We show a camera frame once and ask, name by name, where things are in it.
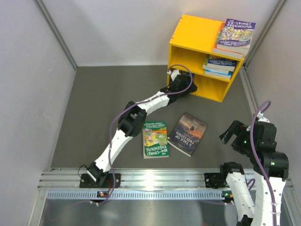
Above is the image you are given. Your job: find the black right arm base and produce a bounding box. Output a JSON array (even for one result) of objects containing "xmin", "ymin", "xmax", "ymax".
[{"xmin": 204, "ymin": 173, "xmax": 229, "ymax": 189}]

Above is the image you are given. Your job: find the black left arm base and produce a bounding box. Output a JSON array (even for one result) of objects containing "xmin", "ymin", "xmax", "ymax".
[{"xmin": 79, "ymin": 173, "xmax": 114, "ymax": 188}]

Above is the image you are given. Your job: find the dark Tale of Two Cities book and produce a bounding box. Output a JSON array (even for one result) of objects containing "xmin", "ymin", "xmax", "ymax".
[{"xmin": 168, "ymin": 113, "xmax": 207, "ymax": 157}]

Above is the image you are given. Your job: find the blue 26-storey book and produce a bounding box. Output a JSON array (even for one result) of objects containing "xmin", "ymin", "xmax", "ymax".
[{"xmin": 205, "ymin": 69, "xmax": 233, "ymax": 80}]

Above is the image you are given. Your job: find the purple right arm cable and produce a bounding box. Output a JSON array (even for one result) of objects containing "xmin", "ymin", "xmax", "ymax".
[{"xmin": 246, "ymin": 100, "xmax": 282, "ymax": 226}]

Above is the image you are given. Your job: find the aluminium mounting rail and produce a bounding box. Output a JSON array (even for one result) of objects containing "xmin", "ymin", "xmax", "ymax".
[{"xmin": 37, "ymin": 167, "xmax": 294, "ymax": 201}]

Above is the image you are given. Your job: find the orange 78-storey book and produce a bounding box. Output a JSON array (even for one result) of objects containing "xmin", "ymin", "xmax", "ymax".
[{"xmin": 212, "ymin": 29, "xmax": 245, "ymax": 59}]

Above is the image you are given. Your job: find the yellow wooden shelf cabinet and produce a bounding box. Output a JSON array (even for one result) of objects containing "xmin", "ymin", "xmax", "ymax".
[{"xmin": 168, "ymin": 15, "xmax": 245, "ymax": 102}]

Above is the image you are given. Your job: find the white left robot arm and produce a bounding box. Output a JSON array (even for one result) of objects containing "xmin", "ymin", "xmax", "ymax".
[{"xmin": 87, "ymin": 67, "xmax": 197, "ymax": 187}]

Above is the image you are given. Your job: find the dark green treehouse book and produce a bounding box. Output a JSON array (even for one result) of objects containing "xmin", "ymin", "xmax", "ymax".
[{"xmin": 143, "ymin": 121, "xmax": 169, "ymax": 159}]

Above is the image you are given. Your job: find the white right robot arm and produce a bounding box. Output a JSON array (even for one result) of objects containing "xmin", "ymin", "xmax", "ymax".
[{"xmin": 219, "ymin": 113, "xmax": 289, "ymax": 226}]

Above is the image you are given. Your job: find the blue 39-storey book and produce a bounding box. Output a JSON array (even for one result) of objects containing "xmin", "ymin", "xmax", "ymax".
[{"xmin": 203, "ymin": 55, "xmax": 237, "ymax": 72}]

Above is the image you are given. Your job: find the purple 52-storey book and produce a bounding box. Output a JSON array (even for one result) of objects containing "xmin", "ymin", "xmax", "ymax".
[{"xmin": 214, "ymin": 18, "xmax": 256, "ymax": 56}]

